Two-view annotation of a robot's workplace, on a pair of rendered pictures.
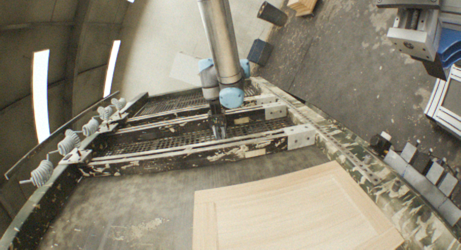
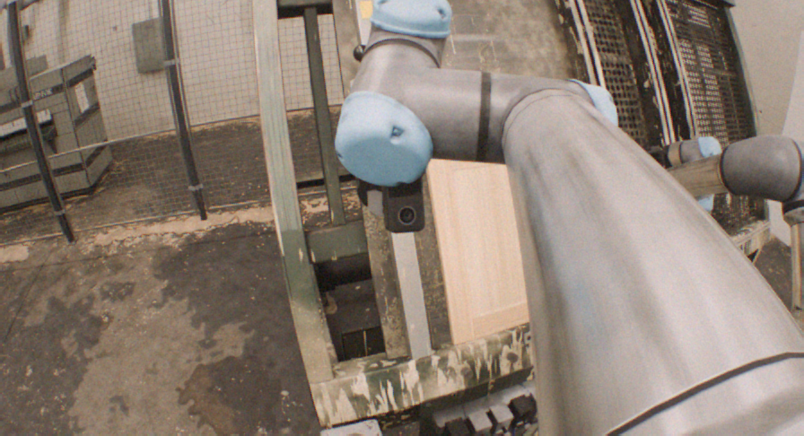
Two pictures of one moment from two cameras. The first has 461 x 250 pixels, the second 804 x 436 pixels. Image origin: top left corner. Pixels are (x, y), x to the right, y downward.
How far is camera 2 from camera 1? 60 cm
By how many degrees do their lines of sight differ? 51
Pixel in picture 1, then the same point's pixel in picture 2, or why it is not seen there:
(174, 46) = not seen: outside the picture
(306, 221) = (508, 250)
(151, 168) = (576, 70)
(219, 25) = (698, 178)
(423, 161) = (521, 406)
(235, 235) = (502, 181)
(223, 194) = not seen: hidden behind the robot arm
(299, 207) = not seen: hidden behind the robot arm
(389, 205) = (496, 338)
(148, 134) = (635, 45)
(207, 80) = (687, 149)
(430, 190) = (486, 405)
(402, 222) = (473, 344)
